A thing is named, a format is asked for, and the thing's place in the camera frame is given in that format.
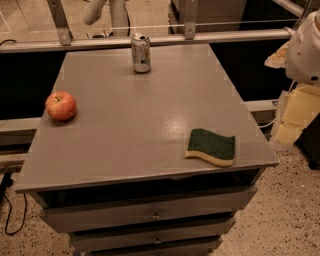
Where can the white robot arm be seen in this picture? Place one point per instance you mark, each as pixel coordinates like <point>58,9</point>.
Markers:
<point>300,56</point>

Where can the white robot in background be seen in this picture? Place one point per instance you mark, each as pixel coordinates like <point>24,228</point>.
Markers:
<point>116,10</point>

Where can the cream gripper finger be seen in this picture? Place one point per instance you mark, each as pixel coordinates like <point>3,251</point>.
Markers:
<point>278,58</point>

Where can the green and yellow sponge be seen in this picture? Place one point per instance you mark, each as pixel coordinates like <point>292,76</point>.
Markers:
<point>211,147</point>

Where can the silver 7up soda can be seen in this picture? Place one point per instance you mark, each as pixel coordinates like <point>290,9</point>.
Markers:
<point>140,49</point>

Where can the grey metal railing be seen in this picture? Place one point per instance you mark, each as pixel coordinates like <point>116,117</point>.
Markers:
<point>57,25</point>

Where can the red apple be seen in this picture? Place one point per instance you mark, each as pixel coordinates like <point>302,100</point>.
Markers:
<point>61,106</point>

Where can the top grey drawer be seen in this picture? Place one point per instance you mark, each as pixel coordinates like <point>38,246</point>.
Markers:
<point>152,209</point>

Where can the bottom grey drawer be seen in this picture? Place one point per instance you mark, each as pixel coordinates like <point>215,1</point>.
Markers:
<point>172,248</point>

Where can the grey drawer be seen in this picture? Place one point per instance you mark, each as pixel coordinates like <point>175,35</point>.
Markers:
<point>172,248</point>
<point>152,209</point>
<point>151,233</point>

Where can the middle grey drawer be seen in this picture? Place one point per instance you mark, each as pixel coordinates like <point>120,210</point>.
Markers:
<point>151,233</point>

